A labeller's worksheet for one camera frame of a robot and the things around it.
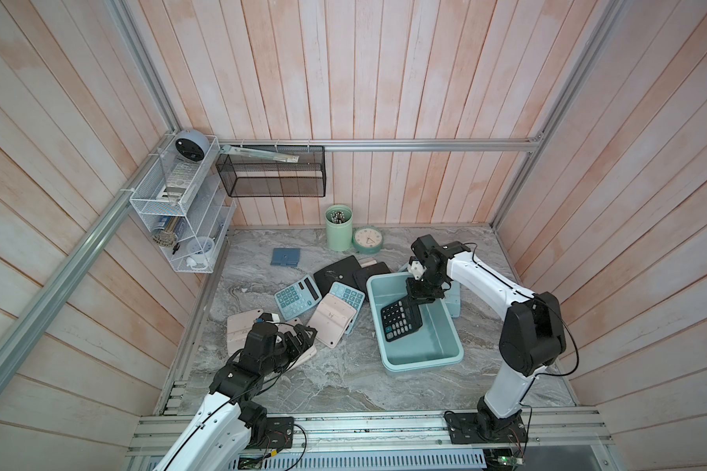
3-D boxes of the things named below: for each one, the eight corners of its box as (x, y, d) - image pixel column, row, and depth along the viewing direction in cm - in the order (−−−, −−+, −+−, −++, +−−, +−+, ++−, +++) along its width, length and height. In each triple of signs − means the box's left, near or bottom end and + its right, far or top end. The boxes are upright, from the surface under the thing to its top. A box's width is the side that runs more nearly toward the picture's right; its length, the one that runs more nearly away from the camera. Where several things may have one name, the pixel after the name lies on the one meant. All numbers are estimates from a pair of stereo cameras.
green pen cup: (326, 251, 114) (323, 219, 101) (327, 233, 121) (325, 200, 107) (352, 252, 114) (353, 220, 101) (352, 233, 121) (352, 200, 107)
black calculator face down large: (325, 302, 100) (324, 295, 96) (312, 279, 106) (311, 272, 102) (367, 283, 105) (368, 275, 101) (353, 262, 111) (353, 254, 107)
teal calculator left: (287, 322, 95) (286, 317, 92) (272, 300, 100) (271, 295, 98) (325, 297, 101) (325, 293, 98) (309, 278, 106) (309, 273, 104)
